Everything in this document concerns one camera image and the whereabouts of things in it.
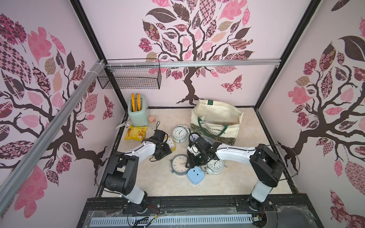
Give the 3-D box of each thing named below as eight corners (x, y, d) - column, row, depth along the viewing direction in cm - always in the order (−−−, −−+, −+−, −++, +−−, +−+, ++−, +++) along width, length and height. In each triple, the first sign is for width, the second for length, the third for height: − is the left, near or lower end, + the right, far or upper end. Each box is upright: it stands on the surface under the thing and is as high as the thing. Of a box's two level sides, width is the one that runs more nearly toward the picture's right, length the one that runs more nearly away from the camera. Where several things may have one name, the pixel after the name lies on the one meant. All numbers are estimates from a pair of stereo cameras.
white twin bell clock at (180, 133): (169, 140, 101) (169, 137, 98) (177, 125, 110) (177, 121, 107) (184, 145, 99) (184, 142, 95) (191, 129, 108) (191, 125, 104)
